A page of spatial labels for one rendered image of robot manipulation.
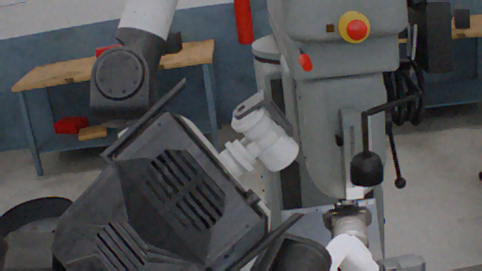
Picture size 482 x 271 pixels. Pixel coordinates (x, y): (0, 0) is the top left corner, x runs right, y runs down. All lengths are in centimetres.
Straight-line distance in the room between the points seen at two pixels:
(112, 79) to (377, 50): 58
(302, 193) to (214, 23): 384
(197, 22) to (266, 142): 465
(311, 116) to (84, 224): 65
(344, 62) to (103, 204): 63
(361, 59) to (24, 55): 502
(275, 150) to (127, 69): 28
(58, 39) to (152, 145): 508
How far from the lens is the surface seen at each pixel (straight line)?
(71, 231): 89
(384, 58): 126
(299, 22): 113
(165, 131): 81
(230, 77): 571
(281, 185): 188
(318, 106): 131
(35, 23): 592
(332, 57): 124
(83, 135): 540
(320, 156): 135
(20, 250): 101
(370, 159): 120
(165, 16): 102
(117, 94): 93
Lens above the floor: 199
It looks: 21 degrees down
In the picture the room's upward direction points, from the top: 7 degrees counter-clockwise
